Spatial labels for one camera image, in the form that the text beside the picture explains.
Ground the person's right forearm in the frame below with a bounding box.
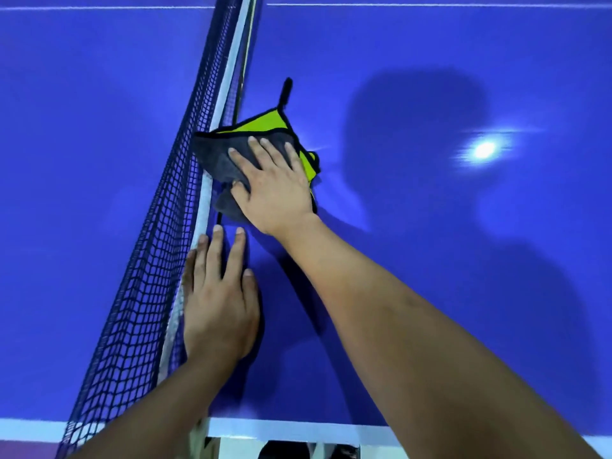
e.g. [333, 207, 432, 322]
[273, 214, 604, 459]

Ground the dark blue table tennis net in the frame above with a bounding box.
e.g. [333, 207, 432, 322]
[55, 0, 266, 459]

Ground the grey and yellow cleaning cloth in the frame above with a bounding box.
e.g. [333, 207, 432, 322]
[191, 77, 321, 223]

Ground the person's left hand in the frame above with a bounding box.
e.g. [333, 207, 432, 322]
[181, 225, 262, 364]

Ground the person's left forearm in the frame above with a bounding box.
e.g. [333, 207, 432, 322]
[67, 353, 241, 459]

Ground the person's right hand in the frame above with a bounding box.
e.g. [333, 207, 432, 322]
[228, 136, 317, 237]

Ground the white net post clamp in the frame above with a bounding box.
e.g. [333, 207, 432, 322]
[187, 418, 222, 459]

